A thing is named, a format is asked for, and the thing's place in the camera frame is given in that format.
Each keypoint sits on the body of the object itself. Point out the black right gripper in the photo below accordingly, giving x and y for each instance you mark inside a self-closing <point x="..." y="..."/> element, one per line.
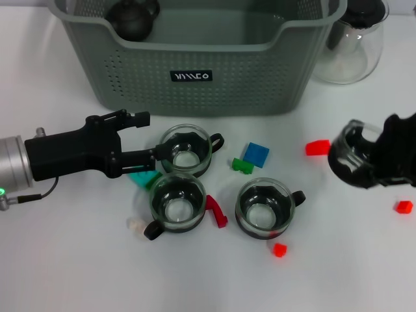
<point x="398" y="149"/>

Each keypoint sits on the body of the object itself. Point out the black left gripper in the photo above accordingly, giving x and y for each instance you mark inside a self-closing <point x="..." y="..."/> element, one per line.
<point x="71" y="149"/>

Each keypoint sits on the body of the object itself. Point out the glass teacup black sleeve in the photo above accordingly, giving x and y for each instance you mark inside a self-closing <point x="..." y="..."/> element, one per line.
<point x="344" y="162"/>
<point x="185" y="159"/>
<point x="177" y="211"/>
<point x="263" y="214"/>

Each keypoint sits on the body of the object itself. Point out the grey perforated plastic storage bin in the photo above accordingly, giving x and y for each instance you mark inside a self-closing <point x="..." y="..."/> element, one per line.
<point x="243" y="81"/>

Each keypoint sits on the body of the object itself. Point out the teal square building brick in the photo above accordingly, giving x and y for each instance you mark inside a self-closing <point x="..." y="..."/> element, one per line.
<point x="139" y="178"/>

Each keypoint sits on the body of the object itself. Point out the flat green square brick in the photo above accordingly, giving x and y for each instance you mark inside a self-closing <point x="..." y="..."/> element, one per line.
<point x="151" y="183"/>

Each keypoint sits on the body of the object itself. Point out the small red cube brick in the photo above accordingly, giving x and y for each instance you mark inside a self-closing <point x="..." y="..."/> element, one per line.
<point x="279" y="250"/>
<point x="404" y="207"/>

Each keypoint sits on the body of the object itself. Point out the orange-red sloped brick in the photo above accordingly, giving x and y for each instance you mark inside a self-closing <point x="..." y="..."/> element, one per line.
<point x="317" y="148"/>

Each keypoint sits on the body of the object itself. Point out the clear translucent building brick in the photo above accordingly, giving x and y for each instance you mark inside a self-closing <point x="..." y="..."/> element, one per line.
<point x="135" y="226"/>

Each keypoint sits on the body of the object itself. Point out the glass pitcher with black lid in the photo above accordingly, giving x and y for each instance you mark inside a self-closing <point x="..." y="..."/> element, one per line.
<point x="351" y="61"/>

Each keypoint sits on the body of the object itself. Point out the small green stepped brick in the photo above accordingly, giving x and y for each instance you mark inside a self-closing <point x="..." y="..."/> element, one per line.
<point x="242" y="165"/>

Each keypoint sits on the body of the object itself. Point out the dark red curved brick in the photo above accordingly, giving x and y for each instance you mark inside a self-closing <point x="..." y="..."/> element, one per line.
<point x="216" y="211"/>

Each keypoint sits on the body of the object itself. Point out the blue square building brick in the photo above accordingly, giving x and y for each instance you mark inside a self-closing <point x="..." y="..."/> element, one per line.
<point x="256" y="154"/>

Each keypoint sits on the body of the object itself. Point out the dark clay teapot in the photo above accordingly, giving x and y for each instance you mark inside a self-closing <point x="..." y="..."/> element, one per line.
<point x="130" y="21"/>

